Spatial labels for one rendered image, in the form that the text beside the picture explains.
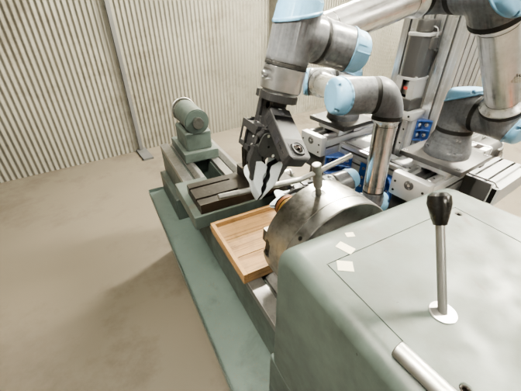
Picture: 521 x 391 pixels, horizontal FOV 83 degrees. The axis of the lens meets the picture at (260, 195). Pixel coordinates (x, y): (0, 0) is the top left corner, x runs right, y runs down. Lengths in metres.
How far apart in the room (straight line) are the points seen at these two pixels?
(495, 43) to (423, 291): 0.61
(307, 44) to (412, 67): 0.86
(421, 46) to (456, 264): 0.92
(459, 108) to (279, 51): 0.77
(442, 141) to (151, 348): 1.74
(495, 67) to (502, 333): 0.65
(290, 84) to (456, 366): 0.45
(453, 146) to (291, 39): 0.81
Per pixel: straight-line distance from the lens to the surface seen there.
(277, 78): 0.53
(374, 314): 0.47
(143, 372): 1.90
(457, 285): 0.56
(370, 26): 0.79
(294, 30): 0.53
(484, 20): 0.88
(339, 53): 0.58
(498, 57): 0.95
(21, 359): 2.25
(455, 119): 1.19
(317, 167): 0.67
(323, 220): 0.66
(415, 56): 1.35
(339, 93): 0.97
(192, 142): 1.71
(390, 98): 1.03
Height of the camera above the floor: 1.62
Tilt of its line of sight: 33 degrees down
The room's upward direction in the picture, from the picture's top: straight up
